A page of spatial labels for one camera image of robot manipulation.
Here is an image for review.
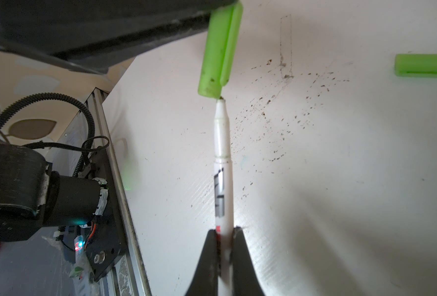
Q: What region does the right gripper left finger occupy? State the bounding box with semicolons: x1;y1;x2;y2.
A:
185;229;218;296

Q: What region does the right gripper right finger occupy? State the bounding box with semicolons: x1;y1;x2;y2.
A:
231;227;265;296

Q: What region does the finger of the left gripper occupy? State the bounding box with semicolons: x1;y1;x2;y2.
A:
0;1;230;75

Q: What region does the green pen cap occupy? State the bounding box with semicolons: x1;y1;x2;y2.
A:
394;54;437;78
197;1;244;99

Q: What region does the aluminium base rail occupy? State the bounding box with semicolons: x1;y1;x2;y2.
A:
88;88;152;296

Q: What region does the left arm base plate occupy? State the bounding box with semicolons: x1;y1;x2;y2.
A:
55;146;128;284

